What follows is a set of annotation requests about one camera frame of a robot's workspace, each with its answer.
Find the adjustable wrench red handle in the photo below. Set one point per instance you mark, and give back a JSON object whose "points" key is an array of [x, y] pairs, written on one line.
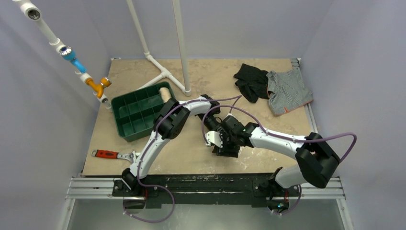
{"points": [[115, 155]]}

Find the white PVC pipe frame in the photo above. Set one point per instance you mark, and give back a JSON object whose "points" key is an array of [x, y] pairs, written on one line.
{"points": [[159, 26]]}

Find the grey striped underwear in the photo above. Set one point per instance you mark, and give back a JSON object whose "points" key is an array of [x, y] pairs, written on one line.
{"points": [[287, 91]]}

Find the green divided organizer tray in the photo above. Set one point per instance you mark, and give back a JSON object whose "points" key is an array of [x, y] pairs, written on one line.
{"points": [[136, 111]]}

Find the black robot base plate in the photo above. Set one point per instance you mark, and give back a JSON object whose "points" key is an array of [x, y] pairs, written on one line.
{"points": [[254, 189]]}

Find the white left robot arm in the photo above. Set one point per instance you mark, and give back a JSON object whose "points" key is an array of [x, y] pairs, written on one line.
{"points": [[167, 126]]}

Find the black striped underwear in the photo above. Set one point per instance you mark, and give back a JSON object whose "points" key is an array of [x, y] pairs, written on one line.
{"points": [[252, 83]]}

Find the cream rolled underwear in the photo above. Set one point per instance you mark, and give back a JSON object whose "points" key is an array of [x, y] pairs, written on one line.
{"points": [[165, 94]]}

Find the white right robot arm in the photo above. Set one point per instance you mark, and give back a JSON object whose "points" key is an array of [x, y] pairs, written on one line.
{"points": [[316, 160]]}

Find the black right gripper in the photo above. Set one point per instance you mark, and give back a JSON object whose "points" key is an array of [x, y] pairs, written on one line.
{"points": [[233, 127]]}

